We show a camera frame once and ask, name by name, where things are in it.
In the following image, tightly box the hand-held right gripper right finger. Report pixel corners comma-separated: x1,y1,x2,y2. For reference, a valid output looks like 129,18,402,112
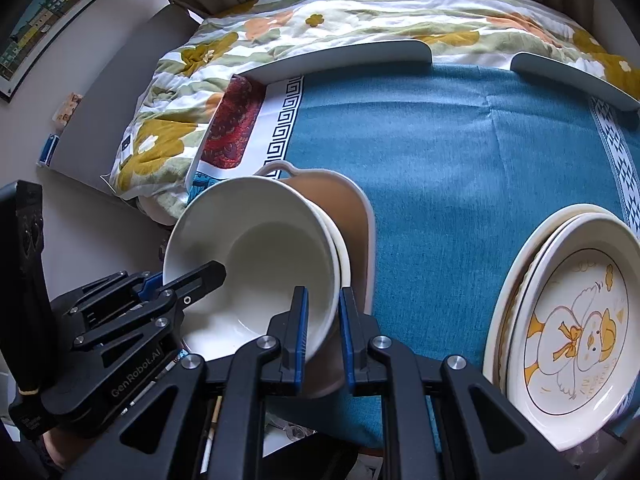
338,287,566,480

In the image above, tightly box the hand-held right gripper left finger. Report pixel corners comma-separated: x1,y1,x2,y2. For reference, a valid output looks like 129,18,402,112
62,286,309,480

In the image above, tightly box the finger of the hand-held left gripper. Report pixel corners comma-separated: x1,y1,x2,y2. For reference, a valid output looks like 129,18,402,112
72,260,227,353
49,270,163,316

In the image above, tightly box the white bowl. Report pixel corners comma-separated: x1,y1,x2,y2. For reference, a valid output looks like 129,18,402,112
162,176,342,362

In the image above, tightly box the large cream bowl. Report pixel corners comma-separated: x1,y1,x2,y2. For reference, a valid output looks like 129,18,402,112
280,180,352,356

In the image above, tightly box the pink square bowl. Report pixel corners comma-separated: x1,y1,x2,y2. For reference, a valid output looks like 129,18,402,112
254,161,377,398

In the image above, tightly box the large grey-white plate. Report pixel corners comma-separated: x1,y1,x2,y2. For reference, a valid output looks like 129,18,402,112
482,203,626,376

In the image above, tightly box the cream plate with duck print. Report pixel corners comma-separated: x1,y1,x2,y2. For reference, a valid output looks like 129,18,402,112
505,213,640,453

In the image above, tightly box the person's left hand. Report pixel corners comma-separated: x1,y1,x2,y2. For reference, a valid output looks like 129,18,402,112
42,429,101,471

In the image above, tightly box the small blue box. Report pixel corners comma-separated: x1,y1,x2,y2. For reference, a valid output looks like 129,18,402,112
37,132,61,167

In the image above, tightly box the small beige box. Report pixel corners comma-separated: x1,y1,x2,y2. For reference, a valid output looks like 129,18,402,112
52,92,83,128

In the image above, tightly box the blue tablecloth with patterned border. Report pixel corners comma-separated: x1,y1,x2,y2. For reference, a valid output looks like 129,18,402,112
187,62,640,453

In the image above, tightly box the white board panel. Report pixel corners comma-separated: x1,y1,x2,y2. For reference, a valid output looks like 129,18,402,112
37,2,203,198

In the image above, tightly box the floral blanket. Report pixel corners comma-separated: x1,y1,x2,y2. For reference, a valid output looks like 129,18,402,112
102,0,640,221

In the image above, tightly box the framed wall poster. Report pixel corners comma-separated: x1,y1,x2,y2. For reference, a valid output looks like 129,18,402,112
0,0,111,103

